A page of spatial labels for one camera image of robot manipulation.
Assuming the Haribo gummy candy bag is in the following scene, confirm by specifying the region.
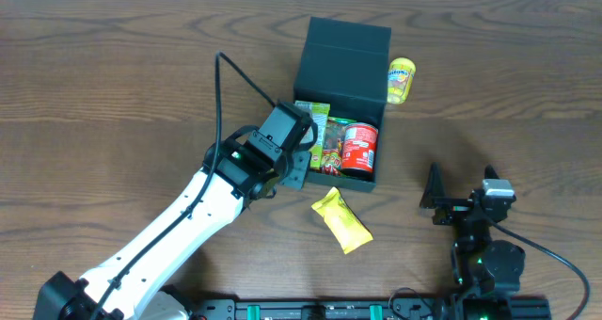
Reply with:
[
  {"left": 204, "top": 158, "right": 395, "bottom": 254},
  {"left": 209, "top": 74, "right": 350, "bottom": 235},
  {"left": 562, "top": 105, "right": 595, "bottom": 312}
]
[{"left": 320, "top": 117, "right": 355, "bottom": 176}]

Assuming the green yellow carton box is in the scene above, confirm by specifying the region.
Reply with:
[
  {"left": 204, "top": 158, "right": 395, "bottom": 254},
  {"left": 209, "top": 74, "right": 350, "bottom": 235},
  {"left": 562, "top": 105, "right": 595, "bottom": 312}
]
[{"left": 294, "top": 100, "right": 330, "bottom": 170}]

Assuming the red potato chips can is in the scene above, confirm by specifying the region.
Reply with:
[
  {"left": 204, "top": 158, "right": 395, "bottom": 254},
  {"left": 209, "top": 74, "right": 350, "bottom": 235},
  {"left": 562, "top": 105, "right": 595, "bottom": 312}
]
[{"left": 341, "top": 122, "right": 378, "bottom": 178}]

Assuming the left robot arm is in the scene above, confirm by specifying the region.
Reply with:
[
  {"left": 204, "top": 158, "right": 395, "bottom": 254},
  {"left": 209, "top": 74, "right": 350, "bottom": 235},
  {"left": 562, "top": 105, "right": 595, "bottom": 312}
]
[{"left": 34, "top": 125, "right": 317, "bottom": 319}]

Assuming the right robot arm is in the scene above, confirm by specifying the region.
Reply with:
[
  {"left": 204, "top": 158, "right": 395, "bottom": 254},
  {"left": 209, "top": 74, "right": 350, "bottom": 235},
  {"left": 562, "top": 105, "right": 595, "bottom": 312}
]
[{"left": 420, "top": 163, "right": 526, "bottom": 319}]

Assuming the yellow snack packet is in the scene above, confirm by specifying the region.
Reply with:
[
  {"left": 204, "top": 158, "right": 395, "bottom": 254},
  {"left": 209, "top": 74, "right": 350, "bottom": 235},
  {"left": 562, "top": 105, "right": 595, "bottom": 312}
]
[{"left": 311, "top": 187, "right": 373, "bottom": 254}]

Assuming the yellow candy jar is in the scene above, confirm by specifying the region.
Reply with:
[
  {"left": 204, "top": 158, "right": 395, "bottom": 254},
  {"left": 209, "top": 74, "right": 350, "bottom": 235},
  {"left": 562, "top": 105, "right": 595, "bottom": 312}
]
[{"left": 388, "top": 57, "right": 416, "bottom": 104}]

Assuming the black open gift box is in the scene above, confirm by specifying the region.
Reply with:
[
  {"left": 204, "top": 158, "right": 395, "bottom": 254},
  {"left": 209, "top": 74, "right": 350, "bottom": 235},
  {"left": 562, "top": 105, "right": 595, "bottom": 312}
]
[{"left": 292, "top": 16, "right": 393, "bottom": 194}]

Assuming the black aluminium mounting rail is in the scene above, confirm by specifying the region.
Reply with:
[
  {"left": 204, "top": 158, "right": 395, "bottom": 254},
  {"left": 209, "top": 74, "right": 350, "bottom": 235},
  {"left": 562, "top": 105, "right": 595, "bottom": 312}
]
[{"left": 192, "top": 296, "right": 552, "bottom": 320}]

